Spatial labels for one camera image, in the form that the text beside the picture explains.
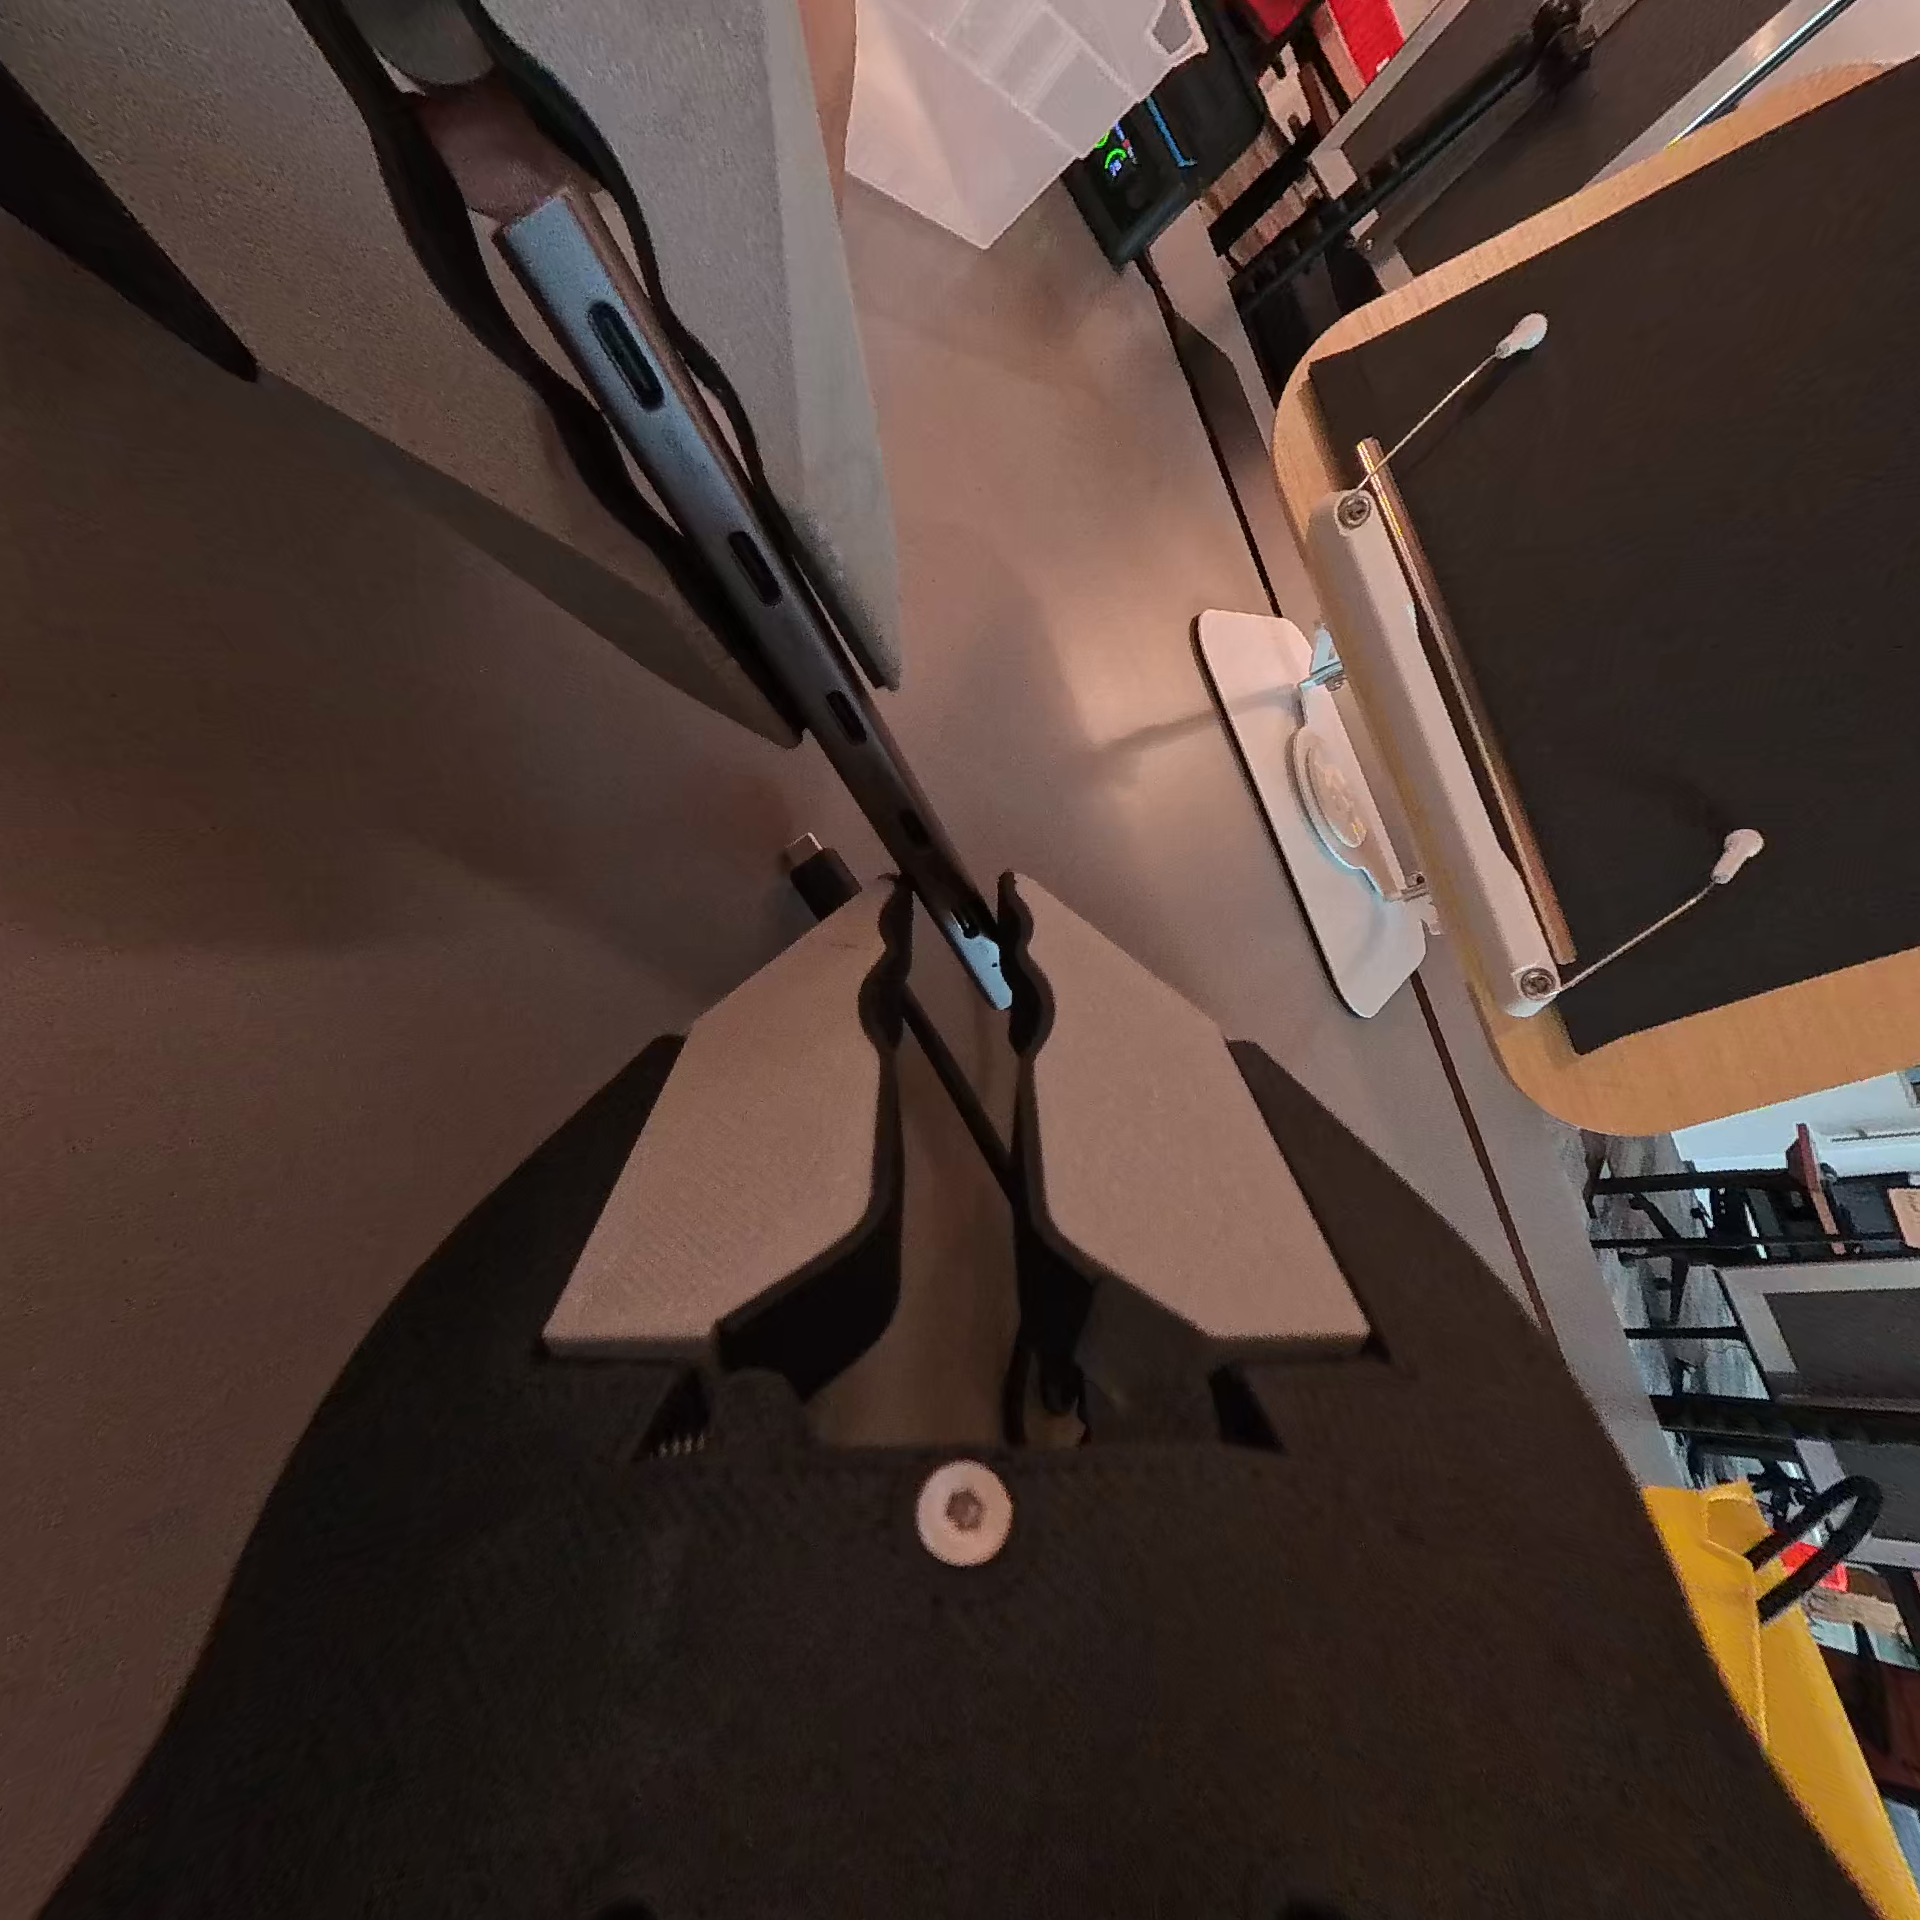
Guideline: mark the yellow plastic bin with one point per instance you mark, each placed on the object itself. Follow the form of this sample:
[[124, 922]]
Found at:
[[1755, 1695]]

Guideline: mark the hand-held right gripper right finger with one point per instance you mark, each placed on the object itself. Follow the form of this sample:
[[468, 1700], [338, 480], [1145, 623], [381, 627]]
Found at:
[[1170, 1170]]

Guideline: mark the wooden book stand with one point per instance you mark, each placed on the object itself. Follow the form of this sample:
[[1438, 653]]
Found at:
[[1695, 601]]

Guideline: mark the framed board on stand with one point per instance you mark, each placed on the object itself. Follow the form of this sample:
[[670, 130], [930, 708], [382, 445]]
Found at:
[[1845, 1335]]

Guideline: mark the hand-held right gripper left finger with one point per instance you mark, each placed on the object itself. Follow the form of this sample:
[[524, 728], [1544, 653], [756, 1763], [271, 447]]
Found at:
[[734, 1170]]

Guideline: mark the metal framed table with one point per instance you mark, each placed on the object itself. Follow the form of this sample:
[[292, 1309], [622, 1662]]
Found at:
[[1514, 120]]

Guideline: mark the translucent plastic box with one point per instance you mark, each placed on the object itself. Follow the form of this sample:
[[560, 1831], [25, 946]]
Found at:
[[990, 105]]

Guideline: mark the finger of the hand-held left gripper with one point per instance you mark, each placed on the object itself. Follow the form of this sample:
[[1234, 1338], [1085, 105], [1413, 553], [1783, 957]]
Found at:
[[750, 225], [225, 135]]

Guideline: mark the black power station with display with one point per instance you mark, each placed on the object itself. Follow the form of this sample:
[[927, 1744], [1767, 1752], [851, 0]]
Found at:
[[1155, 165]]

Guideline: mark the grey usb hub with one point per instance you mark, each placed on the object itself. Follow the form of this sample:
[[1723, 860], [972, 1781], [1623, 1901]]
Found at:
[[691, 472]]

